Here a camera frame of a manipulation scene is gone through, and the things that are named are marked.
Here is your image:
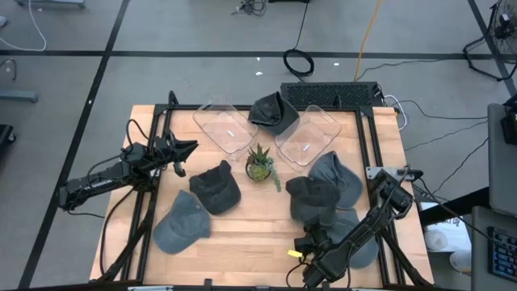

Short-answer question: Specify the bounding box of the white floor cable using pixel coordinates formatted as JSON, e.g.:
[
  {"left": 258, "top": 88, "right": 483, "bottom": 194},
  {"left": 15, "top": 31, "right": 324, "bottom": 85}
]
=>
[{"left": 0, "top": 0, "right": 48, "bottom": 53}]

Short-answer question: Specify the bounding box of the black cable with coil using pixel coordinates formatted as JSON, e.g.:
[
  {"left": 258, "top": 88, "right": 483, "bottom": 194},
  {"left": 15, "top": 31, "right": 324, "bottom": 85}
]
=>
[{"left": 282, "top": 0, "right": 315, "bottom": 78}]

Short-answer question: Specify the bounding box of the grey table foot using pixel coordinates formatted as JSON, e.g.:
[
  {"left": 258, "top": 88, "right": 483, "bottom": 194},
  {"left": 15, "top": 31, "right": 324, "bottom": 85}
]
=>
[
  {"left": 15, "top": 0, "right": 86, "bottom": 9},
  {"left": 0, "top": 89, "right": 40, "bottom": 103}
]

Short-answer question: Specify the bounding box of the black perforated computer case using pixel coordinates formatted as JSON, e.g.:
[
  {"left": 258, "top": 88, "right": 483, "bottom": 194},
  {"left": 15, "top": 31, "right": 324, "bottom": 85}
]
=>
[{"left": 280, "top": 81, "right": 385, "bottom": 108}]

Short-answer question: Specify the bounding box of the tangled black cable bundle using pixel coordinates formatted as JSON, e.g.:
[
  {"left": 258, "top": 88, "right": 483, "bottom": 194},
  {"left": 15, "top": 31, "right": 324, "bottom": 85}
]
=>
[{"left": 231, "top": 0, "right": 268, "bottom": 17}]

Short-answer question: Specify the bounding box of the black floor cable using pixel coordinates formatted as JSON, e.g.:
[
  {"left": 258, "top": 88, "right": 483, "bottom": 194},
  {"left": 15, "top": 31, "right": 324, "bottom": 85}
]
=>
[
  {"left": 431, "top": 138, "right": 490, "bottom": 196},
  {"left": 355, "top": 59, "right": 465, "bottom": 82},
  {"left": 403, "top": 120, "right": 490, "bottom": 153},
  {"left": 389, "top": 99, "right": 489, "bottom": 121}
]

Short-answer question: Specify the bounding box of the black aluminium table frame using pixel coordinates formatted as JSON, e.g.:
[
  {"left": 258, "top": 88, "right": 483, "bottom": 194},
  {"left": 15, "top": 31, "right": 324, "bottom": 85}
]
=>
[{"left": 89, "top": 91, "right": 435, "bottom": 291}]

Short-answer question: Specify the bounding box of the yellow cable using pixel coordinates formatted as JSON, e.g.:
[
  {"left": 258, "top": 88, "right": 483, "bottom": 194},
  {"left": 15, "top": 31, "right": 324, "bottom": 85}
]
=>
[{"left": 353, "top": 0, "right": 383, "bottom": 82}]

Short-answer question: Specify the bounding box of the grey baseball cap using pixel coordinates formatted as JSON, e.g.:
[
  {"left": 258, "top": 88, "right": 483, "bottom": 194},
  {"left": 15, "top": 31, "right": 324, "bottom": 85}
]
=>
[
  {"left": 307, "top": 150, "right": 364, "bottom": 210},
  {"left": 152, "top": 189, "right": 212, "bottom": 255},
  {"left": 322, "top": 208, "right": 380, "bottom": 270}
]

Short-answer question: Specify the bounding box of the black floor fan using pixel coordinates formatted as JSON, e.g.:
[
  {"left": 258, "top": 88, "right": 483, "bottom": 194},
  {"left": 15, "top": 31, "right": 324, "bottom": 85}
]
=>
[{"left": 463, "top": 0, "right": 517, "bottom": 82}]

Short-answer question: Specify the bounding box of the black desk device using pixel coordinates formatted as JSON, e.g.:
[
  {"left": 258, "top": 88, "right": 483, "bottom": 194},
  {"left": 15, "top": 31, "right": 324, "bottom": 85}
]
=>
[{"left": 500, "top": 93, "right": 517, "bottom": 146}]

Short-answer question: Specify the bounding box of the black floor stand base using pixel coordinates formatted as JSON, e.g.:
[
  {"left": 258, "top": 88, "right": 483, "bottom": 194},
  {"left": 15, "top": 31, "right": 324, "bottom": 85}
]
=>
[{"left": 0, "top": 124, "right": 17, "bottom": 145}]

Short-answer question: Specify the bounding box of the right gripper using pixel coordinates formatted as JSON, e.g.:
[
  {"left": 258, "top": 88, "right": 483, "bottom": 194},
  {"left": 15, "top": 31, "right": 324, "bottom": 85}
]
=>
[{"left": 305, "top": 217, "right": 337, "bottom": 259}]

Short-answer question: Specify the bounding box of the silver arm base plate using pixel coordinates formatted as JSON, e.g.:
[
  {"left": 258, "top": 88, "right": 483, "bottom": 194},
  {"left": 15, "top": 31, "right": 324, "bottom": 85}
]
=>
[{"left": 365, "top": 167, "right": 409, "bottom": 181}]

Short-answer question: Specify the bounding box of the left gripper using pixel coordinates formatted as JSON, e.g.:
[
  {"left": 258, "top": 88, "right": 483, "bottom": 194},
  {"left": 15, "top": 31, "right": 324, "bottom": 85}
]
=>
[{"left": 151, "top": 135, "right": 200, "bottom": 166}]

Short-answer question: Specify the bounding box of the white paper roll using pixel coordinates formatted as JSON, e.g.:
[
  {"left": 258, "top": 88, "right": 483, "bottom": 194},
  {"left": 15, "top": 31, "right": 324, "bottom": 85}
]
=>
[{"left": 422, "top": 229, "right": 449, "bottom": 252}]

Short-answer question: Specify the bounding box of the potted succulent plant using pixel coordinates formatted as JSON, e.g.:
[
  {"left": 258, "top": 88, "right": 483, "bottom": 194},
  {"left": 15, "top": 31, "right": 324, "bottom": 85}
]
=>
[{"left": 245, "top": 142, "right": 283, "bottom": 193}]

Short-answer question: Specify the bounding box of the clear plastic bin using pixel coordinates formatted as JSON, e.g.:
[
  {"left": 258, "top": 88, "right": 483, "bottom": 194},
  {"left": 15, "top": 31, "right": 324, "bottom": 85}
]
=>
[
  {"left": 274, "top": 103, "right": 343, "bottom": 169},
  {"left": 192, "top": 99, "right": 259, "bottom": 155}
]

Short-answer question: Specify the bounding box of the white looped cable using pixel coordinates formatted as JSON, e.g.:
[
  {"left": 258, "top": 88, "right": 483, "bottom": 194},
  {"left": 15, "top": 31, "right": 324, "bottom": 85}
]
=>
[{"left": 382, "top": 94, "right": 409, "bottom": 131}]

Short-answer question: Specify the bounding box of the black baseball cap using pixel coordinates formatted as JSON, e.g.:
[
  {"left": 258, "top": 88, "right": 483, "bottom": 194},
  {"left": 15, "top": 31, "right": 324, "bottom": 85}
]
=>
[
  {"left": 247, "top": 91, "right": 301, "bottom": 137},
  {"left": 188, "top": 159, "right": 242, "bottom": 216},
  {"left": 284, "top": 175, "right": 342, "bottom": 226}
]

